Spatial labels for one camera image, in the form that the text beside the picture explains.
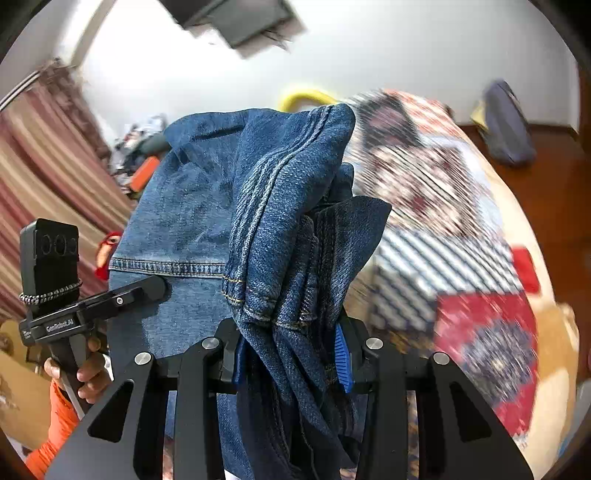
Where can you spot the blue denim jacket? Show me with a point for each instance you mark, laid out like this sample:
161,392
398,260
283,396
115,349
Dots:
251,216

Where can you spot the orange sleeve forearm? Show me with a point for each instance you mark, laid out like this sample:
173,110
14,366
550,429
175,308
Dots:
63,421

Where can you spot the small wall monitor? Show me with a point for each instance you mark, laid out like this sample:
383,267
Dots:
237,21

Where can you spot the patchwork bed cover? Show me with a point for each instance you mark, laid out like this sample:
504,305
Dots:
459,269

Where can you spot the striped red curtain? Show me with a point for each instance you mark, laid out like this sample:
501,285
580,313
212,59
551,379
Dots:
53,166

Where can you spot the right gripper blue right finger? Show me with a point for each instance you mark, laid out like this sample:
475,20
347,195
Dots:
343,363

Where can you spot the red plush toy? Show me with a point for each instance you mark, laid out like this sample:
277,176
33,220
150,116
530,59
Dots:
104,253

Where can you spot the person left hand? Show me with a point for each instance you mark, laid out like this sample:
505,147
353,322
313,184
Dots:
92,373

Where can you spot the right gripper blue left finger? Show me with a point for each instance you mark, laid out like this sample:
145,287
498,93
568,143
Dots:
238,368

